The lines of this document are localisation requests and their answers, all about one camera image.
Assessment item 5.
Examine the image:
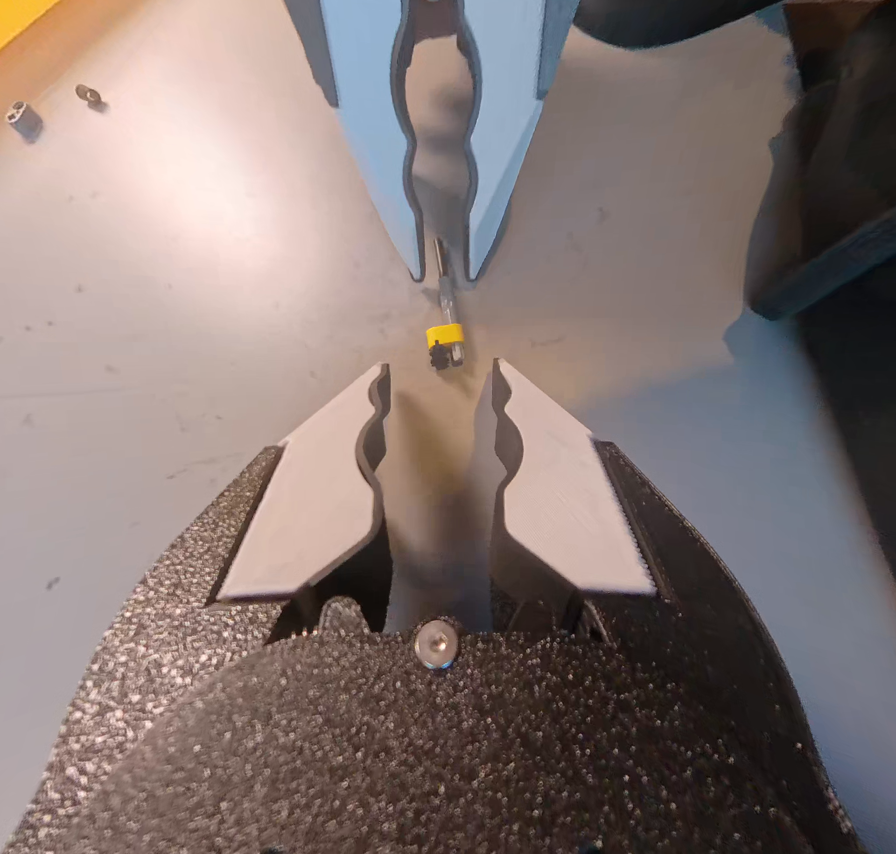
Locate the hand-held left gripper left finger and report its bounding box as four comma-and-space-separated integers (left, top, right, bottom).
216, 363, 392, 634

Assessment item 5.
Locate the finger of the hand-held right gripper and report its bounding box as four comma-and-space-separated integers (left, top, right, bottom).
310, 0, 429, 283
455, 0, 552, 283

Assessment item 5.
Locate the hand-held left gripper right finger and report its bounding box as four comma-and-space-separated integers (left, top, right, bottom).
475, 358, 658, 632

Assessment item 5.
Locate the grey axle pin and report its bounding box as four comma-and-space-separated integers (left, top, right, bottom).
430, 238, 461, 366

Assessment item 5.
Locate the grey desk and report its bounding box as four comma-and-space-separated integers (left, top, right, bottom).
0, 0, 896, 854

